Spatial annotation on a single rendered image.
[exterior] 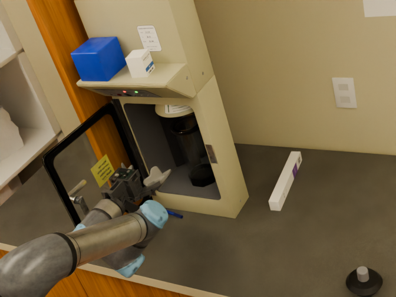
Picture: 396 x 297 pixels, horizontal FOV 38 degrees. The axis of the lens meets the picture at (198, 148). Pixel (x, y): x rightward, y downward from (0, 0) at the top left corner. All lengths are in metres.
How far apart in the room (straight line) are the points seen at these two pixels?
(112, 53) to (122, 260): 0.57
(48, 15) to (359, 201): 1.07
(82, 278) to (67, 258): 0.93
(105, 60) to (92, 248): 0.58
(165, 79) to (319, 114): 0.70
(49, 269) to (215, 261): 0.71
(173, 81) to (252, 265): 0.58
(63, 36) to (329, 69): 0.84
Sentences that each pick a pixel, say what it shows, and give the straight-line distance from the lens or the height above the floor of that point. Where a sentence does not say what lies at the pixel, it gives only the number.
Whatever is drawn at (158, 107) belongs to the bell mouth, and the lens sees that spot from 1.78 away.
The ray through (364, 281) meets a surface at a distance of 1.57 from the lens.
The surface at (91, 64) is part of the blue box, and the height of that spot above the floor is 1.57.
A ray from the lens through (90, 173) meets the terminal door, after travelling 1.78.
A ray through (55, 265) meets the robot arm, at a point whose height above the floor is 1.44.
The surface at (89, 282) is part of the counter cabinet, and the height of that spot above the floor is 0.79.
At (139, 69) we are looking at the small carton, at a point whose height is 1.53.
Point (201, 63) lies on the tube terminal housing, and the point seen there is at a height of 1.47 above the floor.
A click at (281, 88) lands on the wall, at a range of 2.04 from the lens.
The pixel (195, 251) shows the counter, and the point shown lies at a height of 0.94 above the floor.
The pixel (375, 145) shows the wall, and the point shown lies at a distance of 2.06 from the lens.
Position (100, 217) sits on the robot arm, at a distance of 1.55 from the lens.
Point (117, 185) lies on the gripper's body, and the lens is 1.59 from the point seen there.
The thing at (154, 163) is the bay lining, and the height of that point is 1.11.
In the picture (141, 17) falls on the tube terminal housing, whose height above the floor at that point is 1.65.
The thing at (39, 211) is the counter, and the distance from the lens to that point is 2.30.
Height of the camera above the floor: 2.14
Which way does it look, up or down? 32 degrees down
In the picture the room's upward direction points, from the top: 18 degrees counter-clockwise
